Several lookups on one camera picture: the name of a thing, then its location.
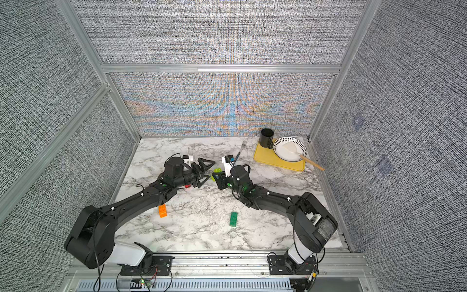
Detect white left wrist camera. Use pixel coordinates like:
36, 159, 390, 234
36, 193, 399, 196
182, 155, 195, 165

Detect white patterned bowl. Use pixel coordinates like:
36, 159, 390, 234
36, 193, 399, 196
273, 137, 308, 162

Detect dark green lego brick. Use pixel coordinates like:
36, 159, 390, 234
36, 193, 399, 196
229, 212, 238, 228

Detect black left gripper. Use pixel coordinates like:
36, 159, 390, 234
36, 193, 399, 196
174, 158, 215, 189

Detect aluminium front rail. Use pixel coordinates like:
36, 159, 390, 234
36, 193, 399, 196
65, 251, 373, 280

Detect aluminium frame corner post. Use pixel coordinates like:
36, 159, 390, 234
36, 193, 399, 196
55, 1, 142, 141

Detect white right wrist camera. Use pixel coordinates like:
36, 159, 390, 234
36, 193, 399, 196
221, 155, 235, 177

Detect black mug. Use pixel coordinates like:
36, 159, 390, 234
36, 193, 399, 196
259, 128, 274, 149

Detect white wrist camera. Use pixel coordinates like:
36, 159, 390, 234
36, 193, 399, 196
221, 155, 235, 177
182, 155, 195, 165

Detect orange lego brick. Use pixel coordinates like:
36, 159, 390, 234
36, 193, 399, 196
158, 204, 167, 218

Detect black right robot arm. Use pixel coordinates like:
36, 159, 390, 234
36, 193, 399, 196
213, 165, 338, 265

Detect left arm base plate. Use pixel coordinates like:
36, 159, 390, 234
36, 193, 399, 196
120, 255, 173, 276

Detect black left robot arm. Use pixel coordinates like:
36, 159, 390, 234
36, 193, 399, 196
64, 157, 215, 269

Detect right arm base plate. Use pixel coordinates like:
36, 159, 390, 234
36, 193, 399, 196
266, 253, 319, 276

